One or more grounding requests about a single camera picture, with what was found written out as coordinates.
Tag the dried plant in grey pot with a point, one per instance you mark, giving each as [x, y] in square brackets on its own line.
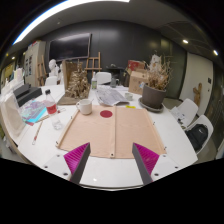
[153, 95]

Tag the golden sculpture on board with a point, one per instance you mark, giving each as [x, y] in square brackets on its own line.
[78, 85]

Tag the clear red-labelled drink bottle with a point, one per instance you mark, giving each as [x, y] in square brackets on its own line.
[52, 111]

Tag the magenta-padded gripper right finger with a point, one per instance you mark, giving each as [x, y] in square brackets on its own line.
[148, 159]

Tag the wooden figure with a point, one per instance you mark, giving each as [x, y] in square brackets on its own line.
[198, 93]

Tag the wooden easel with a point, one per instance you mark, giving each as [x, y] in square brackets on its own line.
[93, 65]

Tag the green-labelled spray bottle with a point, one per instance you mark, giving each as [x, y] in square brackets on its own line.
[94, 82]

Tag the flat round red coaster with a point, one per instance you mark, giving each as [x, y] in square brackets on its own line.
[106, 114]

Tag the red-tipped paintbrush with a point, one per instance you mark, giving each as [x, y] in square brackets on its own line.
[37, 132]

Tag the white ceramic mug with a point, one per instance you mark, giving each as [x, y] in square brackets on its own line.
[85, 106]

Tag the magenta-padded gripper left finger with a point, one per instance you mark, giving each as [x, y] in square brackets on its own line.
[75, 158]

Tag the grey plant saucer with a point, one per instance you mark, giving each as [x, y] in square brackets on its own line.
[150, 108]

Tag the yellow tag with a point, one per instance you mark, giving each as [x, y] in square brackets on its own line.
[130, 107]

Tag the folded newspaper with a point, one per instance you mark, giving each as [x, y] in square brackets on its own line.
[110, 96]

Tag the black backpack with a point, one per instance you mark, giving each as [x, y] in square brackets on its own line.
[196, 136]

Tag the small glass jar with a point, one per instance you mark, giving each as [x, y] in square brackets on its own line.
[129, 96]

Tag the white plastic chair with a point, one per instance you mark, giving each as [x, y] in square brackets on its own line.
[104, 77]
[205, 121]
[188, 108]
[51, 81]

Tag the white bust sculpture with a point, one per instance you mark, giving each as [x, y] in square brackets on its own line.
[53, 68]

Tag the black wall screen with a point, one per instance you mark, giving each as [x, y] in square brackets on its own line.
[70, 46]

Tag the brown cardboard box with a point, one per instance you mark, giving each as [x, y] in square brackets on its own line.
[136, 83]

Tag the colourful painted book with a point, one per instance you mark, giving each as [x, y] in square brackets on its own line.
[33, 112]

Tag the black flat boxes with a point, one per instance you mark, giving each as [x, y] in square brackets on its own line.
[28, 93]

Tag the red box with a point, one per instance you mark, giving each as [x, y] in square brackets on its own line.
[135, 65]

